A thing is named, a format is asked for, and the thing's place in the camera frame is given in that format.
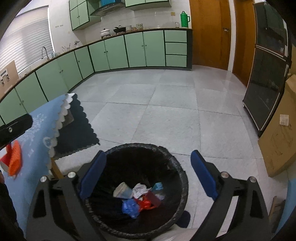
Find brown cardboard box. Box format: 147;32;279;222
0;60;19;93

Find wooden planks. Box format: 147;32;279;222
269;196;287;233

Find wooden table leg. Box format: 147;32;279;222
49;157;65;179

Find white paper cup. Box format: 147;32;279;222
113;182;134;200

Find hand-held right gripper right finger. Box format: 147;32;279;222
190;149;272;241

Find black lined trash bin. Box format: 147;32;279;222
84;143;189;240

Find row of green wall cabinets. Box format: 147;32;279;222
69;0;173;31

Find maroon small box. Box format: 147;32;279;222
144;190;162;208

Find range hood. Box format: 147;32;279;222
90;0;125;16

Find plain wooden door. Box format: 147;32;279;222
232;0;258;88

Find black glass cabinet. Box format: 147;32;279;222
242;2;292;138

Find row of green base cabinets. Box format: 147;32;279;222
0;28;193;127

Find blue plastic bag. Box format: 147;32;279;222
121;199;141;219

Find white window blind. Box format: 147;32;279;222
0;16;54;75

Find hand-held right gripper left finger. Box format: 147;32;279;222
26;150;107;241

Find wooden door with handle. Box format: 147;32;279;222
190;0;232;71

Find blue tablecloth with white print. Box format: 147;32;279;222
0;93;79;234

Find green thermos jug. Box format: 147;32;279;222
180;11;191;28

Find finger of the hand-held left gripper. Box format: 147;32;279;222
0;113;33;149

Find orange snack packet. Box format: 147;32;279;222
0;140;22;178

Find large flat cardboard box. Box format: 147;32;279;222
257;74;296;178

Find red snack packet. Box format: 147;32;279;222
136;195;156;211

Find black scalloped cloth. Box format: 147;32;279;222
54;98;100;160

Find white plastic bag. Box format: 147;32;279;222
132;183;152;199
159;228;200;241

